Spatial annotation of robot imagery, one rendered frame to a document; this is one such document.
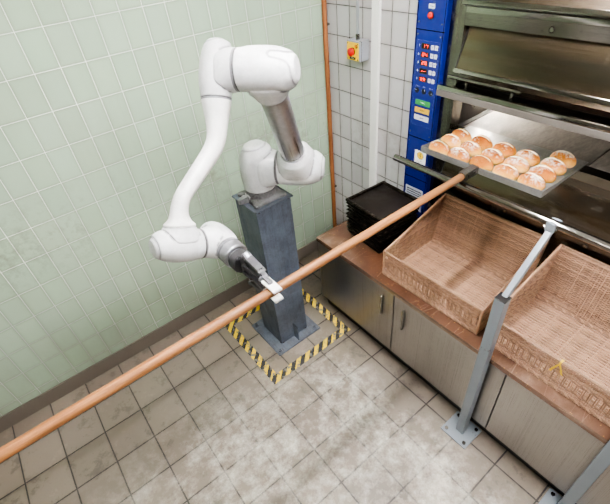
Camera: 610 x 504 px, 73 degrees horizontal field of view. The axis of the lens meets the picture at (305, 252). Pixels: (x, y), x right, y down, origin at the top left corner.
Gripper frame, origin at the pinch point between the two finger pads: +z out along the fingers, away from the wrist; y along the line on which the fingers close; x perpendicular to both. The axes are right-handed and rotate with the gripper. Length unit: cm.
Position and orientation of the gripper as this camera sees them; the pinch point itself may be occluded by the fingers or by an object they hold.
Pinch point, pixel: (272, 289)
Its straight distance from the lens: 124.1
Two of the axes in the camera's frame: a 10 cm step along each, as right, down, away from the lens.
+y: 0.8, 7.6, 6.4
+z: 6.2, 4.7, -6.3
